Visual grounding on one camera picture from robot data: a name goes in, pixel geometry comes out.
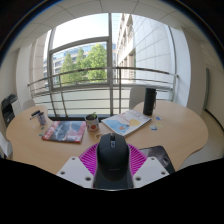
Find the red magazine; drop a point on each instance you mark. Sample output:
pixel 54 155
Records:
pixel 65 131

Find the white printed plant pot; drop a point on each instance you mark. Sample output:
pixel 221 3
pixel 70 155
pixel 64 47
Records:
pixel 92 123

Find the black computer mouse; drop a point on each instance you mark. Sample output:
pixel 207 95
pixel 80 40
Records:
pixel 112 160

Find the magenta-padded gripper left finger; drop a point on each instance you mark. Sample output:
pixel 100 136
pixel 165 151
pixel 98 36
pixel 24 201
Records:
pixel 75 171

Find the black and white printer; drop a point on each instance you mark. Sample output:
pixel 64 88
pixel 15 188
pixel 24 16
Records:
pixel 8 110

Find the black drink bottle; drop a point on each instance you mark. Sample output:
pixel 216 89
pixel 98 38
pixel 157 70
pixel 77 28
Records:
pixel 149 101

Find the light blue picture book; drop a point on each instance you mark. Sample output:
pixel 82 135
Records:
pixel 126 122

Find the small blue stapler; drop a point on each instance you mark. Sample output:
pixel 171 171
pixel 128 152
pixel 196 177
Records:
pixel 35 113

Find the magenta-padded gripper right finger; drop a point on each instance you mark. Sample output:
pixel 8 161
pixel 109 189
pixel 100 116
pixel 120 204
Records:
pixel 150 170

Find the black printed mouse pad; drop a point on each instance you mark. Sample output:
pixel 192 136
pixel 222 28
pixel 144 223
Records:
pixel 161 156

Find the grey metal railing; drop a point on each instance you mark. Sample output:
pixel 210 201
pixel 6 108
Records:
pixel 83 71

